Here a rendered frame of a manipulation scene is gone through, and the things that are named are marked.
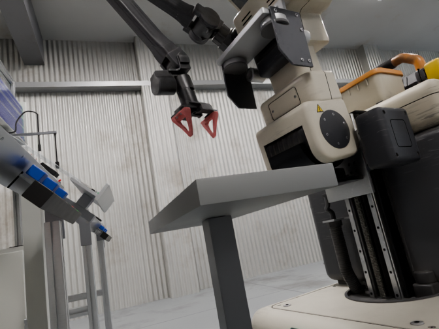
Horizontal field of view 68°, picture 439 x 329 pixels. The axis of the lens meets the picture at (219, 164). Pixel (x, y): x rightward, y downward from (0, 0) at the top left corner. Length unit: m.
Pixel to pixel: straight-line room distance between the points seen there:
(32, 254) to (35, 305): 0.16
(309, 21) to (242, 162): 3.20
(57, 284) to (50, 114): 3.14
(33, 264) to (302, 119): 0.98
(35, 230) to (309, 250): 3.56
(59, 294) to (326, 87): 0.90
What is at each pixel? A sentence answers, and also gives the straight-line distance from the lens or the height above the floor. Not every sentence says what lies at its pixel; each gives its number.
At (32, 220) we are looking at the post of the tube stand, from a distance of 1.31.
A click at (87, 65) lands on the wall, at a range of 4.29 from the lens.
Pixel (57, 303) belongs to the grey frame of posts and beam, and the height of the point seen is 0.42.
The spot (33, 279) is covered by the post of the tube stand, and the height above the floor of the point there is 0.49.
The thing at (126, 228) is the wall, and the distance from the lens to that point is 3.69.
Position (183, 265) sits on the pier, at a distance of 3.63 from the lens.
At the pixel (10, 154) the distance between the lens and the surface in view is 0.66.
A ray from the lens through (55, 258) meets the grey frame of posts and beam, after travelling 1.04.
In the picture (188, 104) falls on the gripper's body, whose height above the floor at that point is 0.89.
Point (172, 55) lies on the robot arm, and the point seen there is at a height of 1.07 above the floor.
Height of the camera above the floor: 0.51
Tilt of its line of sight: 12 degrees up
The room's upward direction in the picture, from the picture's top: 11 degrees counter-clockwise
